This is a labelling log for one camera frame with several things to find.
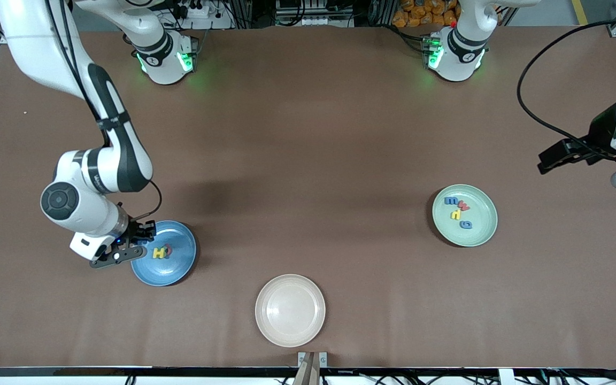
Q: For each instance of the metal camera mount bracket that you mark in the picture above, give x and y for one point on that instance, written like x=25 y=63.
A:
x=312 y=369

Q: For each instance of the blue foam letter g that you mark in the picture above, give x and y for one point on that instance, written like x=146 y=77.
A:
x=463 y=226

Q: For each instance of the white power strip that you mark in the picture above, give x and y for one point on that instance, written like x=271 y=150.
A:
x=206 y=22

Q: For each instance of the blue plate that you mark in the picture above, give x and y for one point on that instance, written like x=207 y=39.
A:
x=174 y=270

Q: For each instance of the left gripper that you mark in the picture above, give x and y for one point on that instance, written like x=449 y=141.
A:
x=600 y=130

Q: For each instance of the red foam letter G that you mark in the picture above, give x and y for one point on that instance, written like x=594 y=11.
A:
x=169 y=247

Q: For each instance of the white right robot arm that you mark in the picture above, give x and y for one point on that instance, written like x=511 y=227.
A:
x=35 y=48

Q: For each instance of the orange packets pile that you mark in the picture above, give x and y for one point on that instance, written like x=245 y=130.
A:
x=415 y=16

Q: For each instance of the red foam letter w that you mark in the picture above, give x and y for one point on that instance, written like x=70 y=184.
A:
x=464 y=206

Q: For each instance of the blue foam letter m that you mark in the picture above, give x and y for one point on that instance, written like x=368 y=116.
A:
x=451 y=201

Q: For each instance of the green plate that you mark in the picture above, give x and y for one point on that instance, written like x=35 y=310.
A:
x=482 y=235

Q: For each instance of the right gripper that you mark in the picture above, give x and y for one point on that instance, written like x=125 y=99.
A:
x=135 y=230

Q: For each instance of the yellow foam letter p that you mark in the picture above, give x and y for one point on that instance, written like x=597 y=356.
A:
x=454 y=214

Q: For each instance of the yellow foam letter H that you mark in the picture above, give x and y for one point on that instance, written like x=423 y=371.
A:
x=159 y=253

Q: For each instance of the beige plate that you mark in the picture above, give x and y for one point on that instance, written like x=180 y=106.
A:
x=290 y=310

